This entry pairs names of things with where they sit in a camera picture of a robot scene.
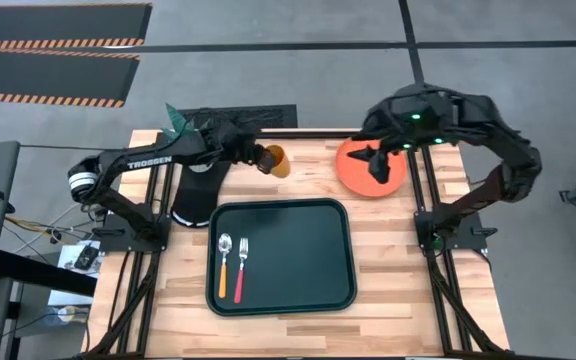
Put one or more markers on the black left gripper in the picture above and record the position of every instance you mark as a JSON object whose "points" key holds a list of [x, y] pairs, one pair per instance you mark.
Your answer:
{"points": [[254, 154]]}

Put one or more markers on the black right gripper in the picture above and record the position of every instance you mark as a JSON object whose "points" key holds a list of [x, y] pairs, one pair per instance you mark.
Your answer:
{"points": [[392, 144]]}

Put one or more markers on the orange plastic cup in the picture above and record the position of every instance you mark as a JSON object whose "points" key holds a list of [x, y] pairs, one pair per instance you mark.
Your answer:
{"points": [[281, 162]]}

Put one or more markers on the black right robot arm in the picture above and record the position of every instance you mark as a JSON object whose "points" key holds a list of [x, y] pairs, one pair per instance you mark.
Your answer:
{"points": [[513, 150]]}

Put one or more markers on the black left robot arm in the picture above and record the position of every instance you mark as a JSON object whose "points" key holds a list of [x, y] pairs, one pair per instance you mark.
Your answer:
{"points": [[148, 162]]}

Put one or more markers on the orange round plate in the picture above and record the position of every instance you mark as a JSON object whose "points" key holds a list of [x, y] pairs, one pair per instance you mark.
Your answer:
{"points": [[363, 186]]}

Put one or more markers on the dark green serving tray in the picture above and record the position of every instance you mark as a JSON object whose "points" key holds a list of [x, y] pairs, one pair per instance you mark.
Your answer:
{"points": [[298, 255]]}

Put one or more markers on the black grated floor mat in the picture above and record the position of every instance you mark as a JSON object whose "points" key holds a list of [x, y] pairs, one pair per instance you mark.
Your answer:
{"points": [[248, 116]]}

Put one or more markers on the green snake plant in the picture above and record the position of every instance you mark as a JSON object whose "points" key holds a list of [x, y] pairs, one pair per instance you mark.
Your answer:
{"points": [[175, 120]]}

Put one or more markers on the black handheld remote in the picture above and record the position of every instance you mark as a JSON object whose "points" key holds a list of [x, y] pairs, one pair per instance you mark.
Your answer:
{"points": [[87, 257]]}

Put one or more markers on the white paper sheet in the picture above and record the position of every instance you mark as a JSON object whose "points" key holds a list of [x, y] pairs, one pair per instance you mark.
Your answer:
{"points": [[75, 287]]}

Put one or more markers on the black hazard-striped floor mat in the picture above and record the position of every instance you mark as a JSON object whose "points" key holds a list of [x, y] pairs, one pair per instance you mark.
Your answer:
{"points": [[63, 22], [48, 75]]}

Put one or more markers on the black side desk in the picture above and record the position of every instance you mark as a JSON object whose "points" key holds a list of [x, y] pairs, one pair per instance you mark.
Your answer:
{"points": [[28, 272]]}

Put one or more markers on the black aluminium table frame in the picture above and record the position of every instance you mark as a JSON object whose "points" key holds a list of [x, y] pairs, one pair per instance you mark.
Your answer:
{"points": [[308, 134]]}

